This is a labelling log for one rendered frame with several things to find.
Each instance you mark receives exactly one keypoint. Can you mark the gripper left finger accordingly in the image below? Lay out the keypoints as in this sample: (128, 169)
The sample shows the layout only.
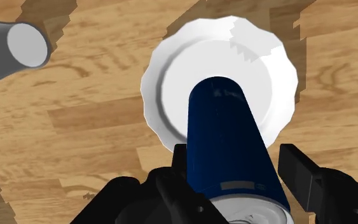
(154, 198)

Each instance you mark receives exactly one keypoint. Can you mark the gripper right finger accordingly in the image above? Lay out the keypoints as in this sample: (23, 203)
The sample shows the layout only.
(318, 189)

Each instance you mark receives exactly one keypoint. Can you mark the dark blue can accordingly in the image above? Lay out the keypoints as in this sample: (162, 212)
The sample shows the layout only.
(228, 145)

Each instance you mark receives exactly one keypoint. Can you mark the white scalloped plate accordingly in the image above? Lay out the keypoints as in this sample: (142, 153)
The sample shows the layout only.
(178, 93)

